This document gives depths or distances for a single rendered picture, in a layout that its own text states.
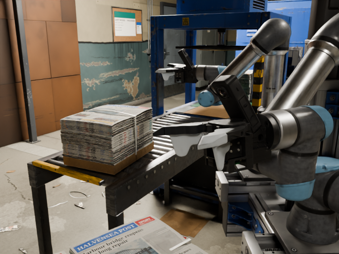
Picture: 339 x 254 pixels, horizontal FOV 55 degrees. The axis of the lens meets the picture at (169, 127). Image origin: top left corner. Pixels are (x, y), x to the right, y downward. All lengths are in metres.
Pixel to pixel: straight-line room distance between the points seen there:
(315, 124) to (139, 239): 0.58
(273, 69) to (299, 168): 0.89
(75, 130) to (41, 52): 3.54
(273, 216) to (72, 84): 4.55
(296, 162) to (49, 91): 4.60
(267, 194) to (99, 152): 0.75
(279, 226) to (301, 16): 3.76
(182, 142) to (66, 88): 4.74
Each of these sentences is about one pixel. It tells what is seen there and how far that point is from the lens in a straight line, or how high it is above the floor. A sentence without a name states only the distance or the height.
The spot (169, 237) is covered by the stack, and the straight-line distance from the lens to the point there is 0.99.
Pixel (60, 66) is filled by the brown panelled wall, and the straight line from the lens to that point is 5.20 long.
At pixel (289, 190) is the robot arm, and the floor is 1.09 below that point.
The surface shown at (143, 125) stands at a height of 0.97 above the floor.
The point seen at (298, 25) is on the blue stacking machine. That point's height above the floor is 1.53.
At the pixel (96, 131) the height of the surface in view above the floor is 0.99.
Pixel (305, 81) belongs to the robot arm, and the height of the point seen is 1.29.
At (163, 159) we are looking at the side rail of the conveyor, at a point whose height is 0.80.
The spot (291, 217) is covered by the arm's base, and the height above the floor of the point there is 0.86.
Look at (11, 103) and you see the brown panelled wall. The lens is 4.75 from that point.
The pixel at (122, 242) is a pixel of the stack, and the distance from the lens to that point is 0.98.
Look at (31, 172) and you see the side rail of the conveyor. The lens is 1.71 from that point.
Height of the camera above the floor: 1.39
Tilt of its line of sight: 16 degrees down
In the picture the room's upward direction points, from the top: straight up
